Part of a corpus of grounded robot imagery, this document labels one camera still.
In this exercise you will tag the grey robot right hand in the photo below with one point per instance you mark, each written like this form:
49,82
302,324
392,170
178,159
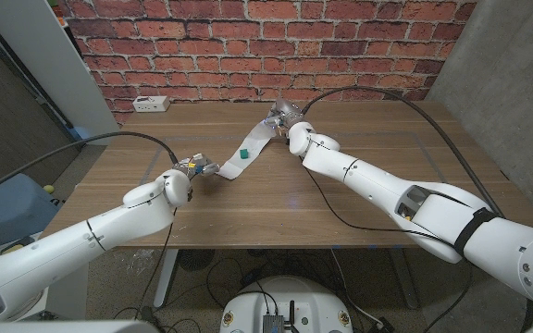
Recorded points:
286,113

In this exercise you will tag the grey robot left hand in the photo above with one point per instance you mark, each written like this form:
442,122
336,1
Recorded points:
199,165

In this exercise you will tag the white cloth strip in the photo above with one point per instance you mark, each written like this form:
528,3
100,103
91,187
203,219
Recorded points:
257,139

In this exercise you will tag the small teal block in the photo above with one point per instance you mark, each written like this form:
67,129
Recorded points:
244,153

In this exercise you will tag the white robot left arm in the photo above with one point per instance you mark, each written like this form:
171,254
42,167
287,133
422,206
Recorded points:
86,231

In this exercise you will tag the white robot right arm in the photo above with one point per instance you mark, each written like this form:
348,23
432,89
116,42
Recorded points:
377,180

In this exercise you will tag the yellow green tennis ball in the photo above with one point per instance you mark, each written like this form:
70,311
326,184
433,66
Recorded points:
49,189

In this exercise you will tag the red brick printed backdrop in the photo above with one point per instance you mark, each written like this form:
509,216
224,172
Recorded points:
266,46

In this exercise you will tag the white power strip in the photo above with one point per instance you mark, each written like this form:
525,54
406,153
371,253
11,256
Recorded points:
151,104

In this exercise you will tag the black round fan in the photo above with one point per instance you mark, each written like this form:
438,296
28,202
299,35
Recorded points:
194,260

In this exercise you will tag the white table leg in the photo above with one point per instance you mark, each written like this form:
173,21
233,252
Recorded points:
165,277

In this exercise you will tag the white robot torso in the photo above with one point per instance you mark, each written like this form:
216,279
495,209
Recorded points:
285,296

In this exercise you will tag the grey electronics box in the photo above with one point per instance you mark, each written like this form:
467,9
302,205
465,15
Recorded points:
273,324

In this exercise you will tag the blue grey storage bin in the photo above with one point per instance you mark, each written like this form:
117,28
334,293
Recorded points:
7,208

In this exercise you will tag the dark grey door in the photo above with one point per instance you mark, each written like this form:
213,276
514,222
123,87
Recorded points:
7,120

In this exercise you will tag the grey table leg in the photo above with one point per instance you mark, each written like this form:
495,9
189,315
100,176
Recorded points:
405,282

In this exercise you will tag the white wall panel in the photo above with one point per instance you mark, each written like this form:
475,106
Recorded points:
40,55

